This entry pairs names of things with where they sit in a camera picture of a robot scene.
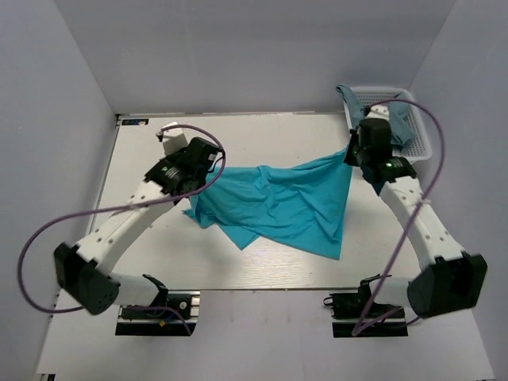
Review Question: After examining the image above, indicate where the teal t shirt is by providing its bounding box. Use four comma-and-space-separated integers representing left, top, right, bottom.
183, 150, 352, 260

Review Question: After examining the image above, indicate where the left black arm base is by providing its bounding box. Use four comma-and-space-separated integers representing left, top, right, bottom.
115, 291, 200, 337

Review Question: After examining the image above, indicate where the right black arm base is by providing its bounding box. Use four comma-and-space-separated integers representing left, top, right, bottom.
323, 292, 408, 339

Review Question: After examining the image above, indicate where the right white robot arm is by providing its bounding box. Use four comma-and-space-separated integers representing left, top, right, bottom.
344, 104, 487, 318

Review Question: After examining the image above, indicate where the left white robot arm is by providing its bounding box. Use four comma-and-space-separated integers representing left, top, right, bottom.
54, 122, 225, 315

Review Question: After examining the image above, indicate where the grey blue t shirt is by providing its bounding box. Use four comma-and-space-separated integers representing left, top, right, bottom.
336, 84, 415, 148

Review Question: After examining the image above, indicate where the white plastic basket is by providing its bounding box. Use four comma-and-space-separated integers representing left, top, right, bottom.
336, 84, 432, 163

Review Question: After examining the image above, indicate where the blue label sticker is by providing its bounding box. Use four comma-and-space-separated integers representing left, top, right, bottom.
121, 118, 149, 126

